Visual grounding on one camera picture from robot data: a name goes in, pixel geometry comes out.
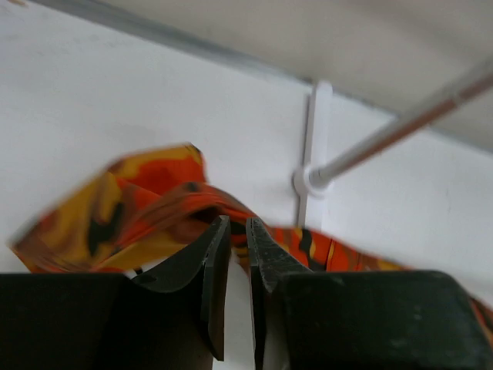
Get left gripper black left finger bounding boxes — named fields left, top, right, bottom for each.
left=1, top=216, right=230, bottom=369

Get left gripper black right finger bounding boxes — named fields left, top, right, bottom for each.
left=246, top=218, right=492, bottom=369

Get white metal clothes rack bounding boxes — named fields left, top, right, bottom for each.
left=293, top=57, right=492, bottom=229

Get orange camouflage trousers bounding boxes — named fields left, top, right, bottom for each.
left=6, top=143, right=493, bottom=344

